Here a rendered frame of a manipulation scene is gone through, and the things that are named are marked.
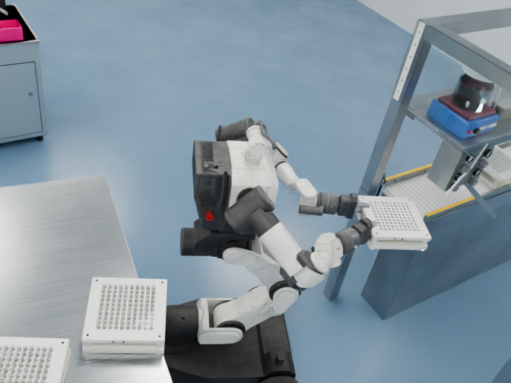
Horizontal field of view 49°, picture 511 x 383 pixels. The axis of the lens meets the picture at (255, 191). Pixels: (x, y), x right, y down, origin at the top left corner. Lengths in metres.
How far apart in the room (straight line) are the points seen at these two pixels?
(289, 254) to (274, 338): 1.02
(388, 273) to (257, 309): 0.85
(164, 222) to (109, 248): 1.40
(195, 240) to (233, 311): 0.53
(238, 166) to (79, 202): 0.70
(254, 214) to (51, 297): 0.72
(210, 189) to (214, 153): 0.14
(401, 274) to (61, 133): 2.55
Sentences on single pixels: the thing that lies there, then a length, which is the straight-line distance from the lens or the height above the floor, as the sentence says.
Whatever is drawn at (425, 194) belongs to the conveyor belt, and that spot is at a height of 0.84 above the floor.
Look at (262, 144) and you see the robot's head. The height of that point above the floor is 1.33.
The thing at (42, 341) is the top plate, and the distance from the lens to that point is 1.80.
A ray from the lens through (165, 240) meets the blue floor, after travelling 3.38.
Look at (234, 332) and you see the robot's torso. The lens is 2.59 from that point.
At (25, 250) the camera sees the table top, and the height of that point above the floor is 0.88.
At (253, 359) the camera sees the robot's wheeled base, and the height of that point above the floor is 0.17.
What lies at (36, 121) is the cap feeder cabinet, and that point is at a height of 0.18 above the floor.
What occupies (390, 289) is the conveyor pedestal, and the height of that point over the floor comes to 0.22.
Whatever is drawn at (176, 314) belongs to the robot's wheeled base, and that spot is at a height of 0.35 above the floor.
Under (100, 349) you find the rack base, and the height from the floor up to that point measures 0.90.
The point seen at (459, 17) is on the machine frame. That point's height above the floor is 1.65.
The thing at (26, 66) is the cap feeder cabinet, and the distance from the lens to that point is 3.82.
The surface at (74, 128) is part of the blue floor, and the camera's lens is 4.27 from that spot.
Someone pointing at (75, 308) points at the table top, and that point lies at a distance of 1.95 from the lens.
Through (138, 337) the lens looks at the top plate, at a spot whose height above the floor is 0.95.
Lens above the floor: 2.40
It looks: 39 degrees down
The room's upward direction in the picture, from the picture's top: 11 degrees clockwise
